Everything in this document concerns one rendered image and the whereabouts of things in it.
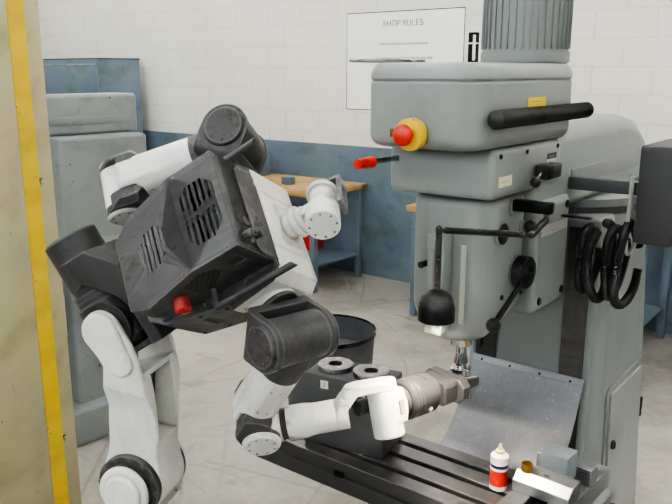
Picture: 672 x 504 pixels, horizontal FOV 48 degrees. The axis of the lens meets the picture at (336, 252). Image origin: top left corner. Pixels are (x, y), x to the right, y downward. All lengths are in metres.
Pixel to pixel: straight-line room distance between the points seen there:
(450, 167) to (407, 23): 5.23
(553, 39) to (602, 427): 1.01
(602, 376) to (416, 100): 0.97
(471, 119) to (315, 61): 5.93
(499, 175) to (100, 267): 0.80
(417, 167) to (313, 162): 5.81
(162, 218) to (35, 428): 1.82
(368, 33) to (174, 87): 2.67
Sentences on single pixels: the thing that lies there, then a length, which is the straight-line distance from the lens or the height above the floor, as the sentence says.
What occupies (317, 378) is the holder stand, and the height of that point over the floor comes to 1.13.
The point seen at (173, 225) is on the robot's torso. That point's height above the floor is 1.61.
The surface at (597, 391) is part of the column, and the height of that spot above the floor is 1.07.
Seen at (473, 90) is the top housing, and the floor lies 1.84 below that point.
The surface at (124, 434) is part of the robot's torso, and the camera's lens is 1.70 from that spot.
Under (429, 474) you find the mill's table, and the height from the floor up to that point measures 0.95.
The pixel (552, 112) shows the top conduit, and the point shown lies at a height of 1.79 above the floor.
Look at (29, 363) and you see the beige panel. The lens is 3.01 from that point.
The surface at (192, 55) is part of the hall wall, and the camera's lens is 8.46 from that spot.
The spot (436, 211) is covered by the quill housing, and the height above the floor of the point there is 1.59.
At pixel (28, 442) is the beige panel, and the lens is 3.11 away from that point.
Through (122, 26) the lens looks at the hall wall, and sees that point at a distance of 9.38.
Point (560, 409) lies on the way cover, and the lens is 2.05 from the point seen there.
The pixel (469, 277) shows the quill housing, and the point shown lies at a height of 1.46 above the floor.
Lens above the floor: 1.87
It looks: 14 degrees down
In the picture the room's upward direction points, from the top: straight up
